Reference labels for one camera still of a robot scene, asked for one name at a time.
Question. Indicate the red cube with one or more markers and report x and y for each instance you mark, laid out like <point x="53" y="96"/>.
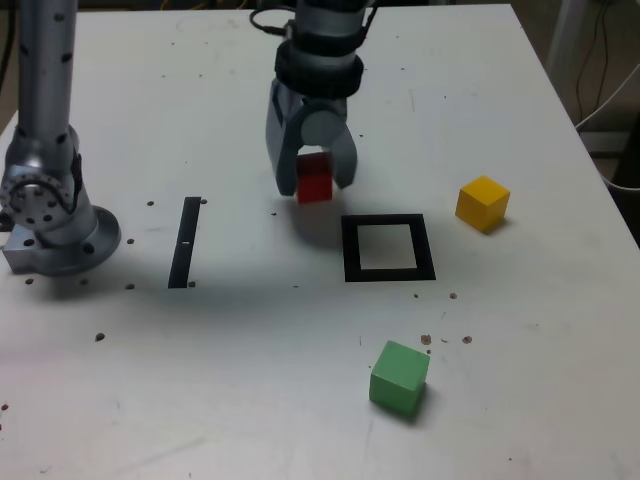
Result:
<point x="315" y="187"/>

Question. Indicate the black tape square outline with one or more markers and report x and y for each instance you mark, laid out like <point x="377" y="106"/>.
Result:
<point x="350" y="250"/>

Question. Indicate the white furniture post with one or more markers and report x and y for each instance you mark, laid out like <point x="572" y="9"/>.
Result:
<point x="567" y="35"/>

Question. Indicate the yellow cube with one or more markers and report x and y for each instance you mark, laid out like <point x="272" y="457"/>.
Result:
<point x="480" y="205"/>

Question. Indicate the black tape strip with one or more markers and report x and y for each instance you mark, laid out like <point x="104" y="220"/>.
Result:
<point x="184" y="260"/>

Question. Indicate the green cube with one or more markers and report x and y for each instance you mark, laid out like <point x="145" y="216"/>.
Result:
<point x="397" y="380"/>

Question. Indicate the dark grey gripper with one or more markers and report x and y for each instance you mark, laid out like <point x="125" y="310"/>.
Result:
<point x="325" y="104"/>

